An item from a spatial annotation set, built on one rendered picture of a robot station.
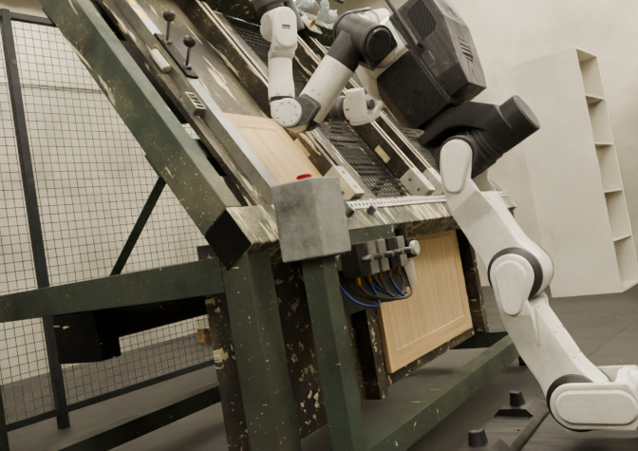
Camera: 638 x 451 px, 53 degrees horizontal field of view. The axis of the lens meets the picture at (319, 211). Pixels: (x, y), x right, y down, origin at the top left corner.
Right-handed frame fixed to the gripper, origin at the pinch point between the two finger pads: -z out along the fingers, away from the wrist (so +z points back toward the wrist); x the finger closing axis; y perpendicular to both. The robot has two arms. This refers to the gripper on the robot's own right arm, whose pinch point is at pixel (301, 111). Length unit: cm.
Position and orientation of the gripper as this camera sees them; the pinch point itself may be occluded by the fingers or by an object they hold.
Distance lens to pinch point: 236.3
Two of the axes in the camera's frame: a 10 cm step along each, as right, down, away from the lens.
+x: 0.0, -10.0, -0.5
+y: -5.4, 0.4, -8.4
